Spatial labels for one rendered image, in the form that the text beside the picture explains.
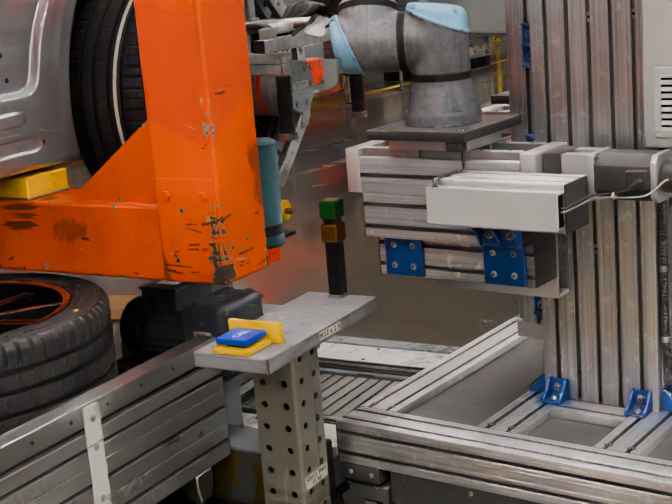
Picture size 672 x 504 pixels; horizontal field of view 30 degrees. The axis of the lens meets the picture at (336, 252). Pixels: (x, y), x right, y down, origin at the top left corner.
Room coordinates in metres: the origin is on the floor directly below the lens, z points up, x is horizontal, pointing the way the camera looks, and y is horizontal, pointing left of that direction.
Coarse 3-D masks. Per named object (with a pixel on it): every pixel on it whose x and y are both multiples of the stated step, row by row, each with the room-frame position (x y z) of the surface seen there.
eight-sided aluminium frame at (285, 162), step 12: (264, 0) 3.23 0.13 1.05; (276, 0) 3.25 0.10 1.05; (264, 12) 3.28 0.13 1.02; (276, 12) 3.25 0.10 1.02; (300, 48) 3.34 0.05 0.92; (300, 120) 3.31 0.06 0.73; (276, 132) 3.31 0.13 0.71; (300, 132) 3.30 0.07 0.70; (276, 144) 3.28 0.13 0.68; (288, 144) 3.26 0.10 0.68; (288, 156) 3.24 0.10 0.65; (288, 168) 3.24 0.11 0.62
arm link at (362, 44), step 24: (360, 0) 2.44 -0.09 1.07; (384, 0) 2.45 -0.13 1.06; (336, 24) 2.45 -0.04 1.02; (360, 24) 2.43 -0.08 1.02; (384, 24) 2.42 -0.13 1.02; (336, 48) 2.43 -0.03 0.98; (360, 48) 2.42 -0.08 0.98; (384, 48) 2.41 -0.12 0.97; (360, 72) 2.45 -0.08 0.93; (384, 72) 2.46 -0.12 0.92
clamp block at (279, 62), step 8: (256, 56) 2.87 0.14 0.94; (264, 56) 2.86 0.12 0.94; (272, 56) 2.85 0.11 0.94; (280, 56) 2.84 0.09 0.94; (288, 56) 2.87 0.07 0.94; (256, 64) 2.87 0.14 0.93; (264, 64) 2.86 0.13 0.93; (272, 64) 2.85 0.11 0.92; (280, 64) 2.84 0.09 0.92; (288, 64) 2.87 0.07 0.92; (256, 72) 2.88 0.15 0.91; (264, 72) 2.87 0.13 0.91; (272, 72) 2.85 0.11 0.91; (280, 72) 2.84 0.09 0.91; (288, 72) 2.86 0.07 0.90
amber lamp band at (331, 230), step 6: (342, 222) 2.57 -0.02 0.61; (324, 228) 2.56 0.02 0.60; (330, 228) 2.55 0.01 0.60; (336, 228) 2.55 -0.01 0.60; (342, 228) 2.57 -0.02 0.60; (324, 234) 2.56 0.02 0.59; (330, 234) 2.55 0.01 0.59; (336, 234) 2.55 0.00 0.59; (342, 234) 2.56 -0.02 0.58; (324, 240) 2.56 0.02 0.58; (330, 240) 2.55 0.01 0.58; (336, 240) 2.55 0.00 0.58
